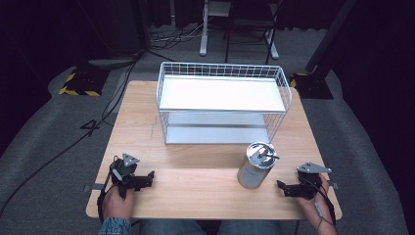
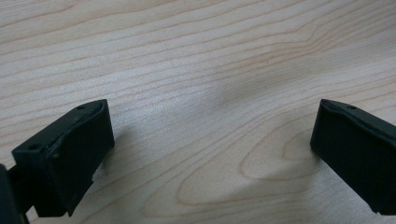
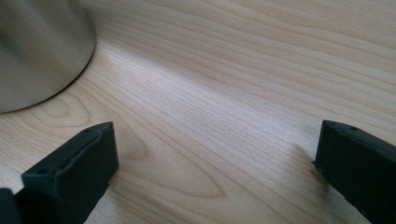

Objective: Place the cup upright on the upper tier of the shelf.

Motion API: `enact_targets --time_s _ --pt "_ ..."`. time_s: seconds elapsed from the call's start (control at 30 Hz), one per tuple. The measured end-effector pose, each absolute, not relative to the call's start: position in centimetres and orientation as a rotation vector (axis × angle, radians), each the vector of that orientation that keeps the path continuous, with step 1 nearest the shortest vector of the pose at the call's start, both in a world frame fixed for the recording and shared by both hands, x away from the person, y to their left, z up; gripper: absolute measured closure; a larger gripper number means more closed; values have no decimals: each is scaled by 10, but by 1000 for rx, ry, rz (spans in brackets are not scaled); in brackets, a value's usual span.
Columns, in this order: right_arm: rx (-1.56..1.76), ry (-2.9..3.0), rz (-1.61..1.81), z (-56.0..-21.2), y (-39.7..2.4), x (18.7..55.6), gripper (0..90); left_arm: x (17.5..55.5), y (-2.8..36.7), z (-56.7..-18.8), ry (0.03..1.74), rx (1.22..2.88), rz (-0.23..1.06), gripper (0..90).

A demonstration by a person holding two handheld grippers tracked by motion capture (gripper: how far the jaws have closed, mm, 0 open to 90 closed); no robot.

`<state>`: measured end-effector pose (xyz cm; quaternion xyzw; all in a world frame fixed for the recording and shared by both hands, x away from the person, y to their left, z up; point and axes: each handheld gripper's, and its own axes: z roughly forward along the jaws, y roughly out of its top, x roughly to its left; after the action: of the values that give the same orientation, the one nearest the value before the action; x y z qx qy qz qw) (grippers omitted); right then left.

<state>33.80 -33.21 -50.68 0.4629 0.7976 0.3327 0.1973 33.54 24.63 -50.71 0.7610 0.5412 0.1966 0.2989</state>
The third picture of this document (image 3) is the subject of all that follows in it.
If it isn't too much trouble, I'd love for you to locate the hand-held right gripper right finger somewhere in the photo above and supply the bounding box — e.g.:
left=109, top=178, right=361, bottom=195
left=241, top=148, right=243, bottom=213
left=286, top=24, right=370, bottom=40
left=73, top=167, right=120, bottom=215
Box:
left=312, top=119, right=396, bottom=224

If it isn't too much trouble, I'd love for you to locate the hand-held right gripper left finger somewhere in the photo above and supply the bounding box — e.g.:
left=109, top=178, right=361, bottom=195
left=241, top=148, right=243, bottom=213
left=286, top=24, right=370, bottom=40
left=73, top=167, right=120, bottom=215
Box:
left=14, top=121, right=120, bottom=224

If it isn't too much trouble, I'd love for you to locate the brushed metal round container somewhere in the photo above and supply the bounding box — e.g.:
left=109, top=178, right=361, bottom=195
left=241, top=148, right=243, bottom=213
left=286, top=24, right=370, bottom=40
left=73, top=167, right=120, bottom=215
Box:
left=0, top=0, right=97, bottom=114

